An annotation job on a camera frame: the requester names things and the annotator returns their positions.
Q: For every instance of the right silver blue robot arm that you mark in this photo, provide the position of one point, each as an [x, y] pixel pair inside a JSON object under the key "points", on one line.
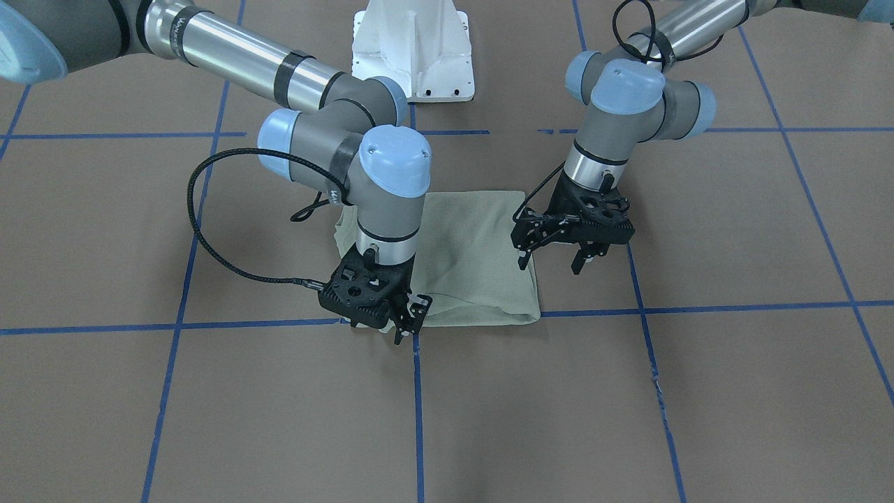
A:
{"points": [[339, 135]]}

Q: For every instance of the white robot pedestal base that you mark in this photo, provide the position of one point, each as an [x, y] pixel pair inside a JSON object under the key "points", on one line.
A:
{"points": [[424, 46]]}

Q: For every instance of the olive green long-sleeve shirt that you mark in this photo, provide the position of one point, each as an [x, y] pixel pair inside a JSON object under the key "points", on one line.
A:
{"points": [[466, 262]]}

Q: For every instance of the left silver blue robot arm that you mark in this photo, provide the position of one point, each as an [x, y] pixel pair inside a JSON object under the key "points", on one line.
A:
{"points": [[630, 101]]}

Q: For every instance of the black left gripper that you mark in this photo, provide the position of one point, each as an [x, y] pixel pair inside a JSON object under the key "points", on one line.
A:
{"points": [[561, 199]]}

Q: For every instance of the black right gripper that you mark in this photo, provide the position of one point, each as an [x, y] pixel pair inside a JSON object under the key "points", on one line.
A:
{"points": [[404, 283]]}

